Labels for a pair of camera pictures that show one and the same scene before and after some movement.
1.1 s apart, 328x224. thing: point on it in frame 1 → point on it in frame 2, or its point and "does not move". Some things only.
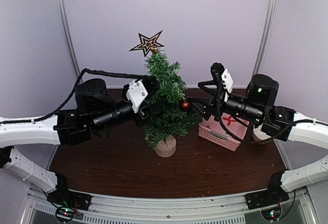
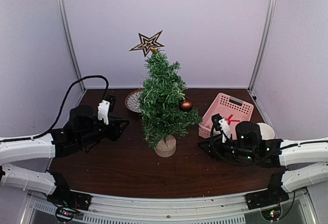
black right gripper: [209, 107] → [211, 154]
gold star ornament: [146, 43] does not move
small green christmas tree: [164, 125] does not move
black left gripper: [146, 112] → [115, 133]
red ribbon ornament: [228, 119] does not move
